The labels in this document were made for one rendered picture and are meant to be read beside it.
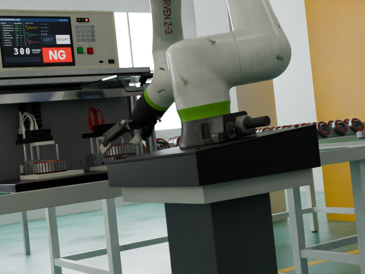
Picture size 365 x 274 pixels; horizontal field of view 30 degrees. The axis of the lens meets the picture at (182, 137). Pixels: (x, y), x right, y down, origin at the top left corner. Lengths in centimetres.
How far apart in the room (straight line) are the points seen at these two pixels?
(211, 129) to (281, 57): 23
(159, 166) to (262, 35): 39
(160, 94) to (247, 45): 50
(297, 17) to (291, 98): 104
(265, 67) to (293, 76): 737
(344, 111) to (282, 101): 333
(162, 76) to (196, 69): 45
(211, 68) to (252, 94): 466
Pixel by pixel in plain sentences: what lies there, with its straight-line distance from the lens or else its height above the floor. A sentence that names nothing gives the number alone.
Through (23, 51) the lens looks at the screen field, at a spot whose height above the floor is 118.
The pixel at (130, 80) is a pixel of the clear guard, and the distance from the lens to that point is 217.
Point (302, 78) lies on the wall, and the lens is 883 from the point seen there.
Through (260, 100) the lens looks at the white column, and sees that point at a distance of 626.
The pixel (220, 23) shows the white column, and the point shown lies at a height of 184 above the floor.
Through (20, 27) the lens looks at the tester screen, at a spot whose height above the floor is 126.
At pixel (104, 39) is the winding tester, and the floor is 122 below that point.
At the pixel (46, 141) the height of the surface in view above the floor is 88.
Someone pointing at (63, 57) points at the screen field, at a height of 116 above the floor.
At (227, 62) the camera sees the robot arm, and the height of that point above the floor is 101.
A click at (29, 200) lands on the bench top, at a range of 185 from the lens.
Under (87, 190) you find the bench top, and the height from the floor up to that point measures 73.
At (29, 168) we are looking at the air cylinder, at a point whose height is 80.
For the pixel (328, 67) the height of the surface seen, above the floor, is 132.
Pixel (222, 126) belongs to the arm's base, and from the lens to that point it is 151.
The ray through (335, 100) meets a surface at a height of 102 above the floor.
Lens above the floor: 85
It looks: level
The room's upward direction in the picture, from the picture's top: 6 degrees counter-clockwise
